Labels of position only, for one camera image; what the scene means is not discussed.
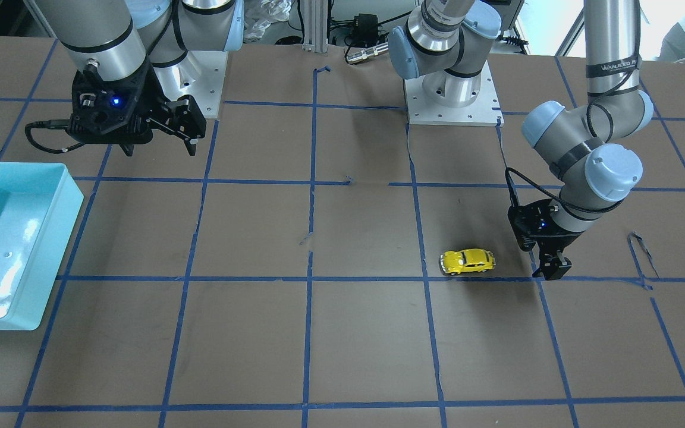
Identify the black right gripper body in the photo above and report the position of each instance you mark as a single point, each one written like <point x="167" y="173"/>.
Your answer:
<point x="147" y="95"/>

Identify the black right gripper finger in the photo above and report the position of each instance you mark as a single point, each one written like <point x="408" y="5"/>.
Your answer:
<point x="181" y="118"/>

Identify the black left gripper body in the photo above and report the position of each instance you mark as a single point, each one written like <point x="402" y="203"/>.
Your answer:
<point x="561" y="239"/>

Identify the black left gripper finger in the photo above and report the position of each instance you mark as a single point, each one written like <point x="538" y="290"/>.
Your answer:
<point x="552" y="266"/>

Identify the yellow toy beetle car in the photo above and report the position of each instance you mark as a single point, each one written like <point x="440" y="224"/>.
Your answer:
<point x="455" y="262"/>

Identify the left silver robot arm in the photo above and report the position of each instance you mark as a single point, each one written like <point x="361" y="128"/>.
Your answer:
<point x="449" y="41"/>

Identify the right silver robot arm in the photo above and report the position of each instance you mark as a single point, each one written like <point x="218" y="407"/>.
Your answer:
<point x="121" y="35"/>

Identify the turquoise plastic bin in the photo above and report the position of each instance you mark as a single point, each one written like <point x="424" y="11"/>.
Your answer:
<point x="39" y="206"/>

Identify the black power adapter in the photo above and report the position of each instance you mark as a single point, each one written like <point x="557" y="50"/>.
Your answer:
<point x="364" y="31"/>

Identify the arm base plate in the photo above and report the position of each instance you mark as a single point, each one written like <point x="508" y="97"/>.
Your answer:
<point x="444" y="99"/>
<point x="200" y="74"/>

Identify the aluminium frame post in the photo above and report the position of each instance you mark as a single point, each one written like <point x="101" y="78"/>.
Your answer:
<point x="315" y="19"/>

